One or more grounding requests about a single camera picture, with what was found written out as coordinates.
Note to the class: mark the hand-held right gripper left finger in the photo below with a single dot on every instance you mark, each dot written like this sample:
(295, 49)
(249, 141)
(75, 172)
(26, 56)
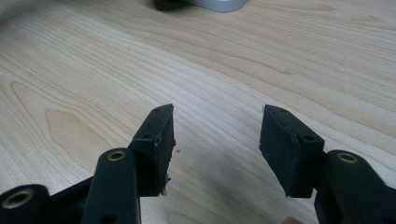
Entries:
(155, 149)

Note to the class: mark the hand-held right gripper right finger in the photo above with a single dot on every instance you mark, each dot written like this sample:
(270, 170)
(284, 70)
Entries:
(286, 152)

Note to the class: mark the white two-tier shoe rack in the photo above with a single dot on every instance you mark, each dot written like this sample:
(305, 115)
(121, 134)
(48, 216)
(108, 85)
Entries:
(214, 4)

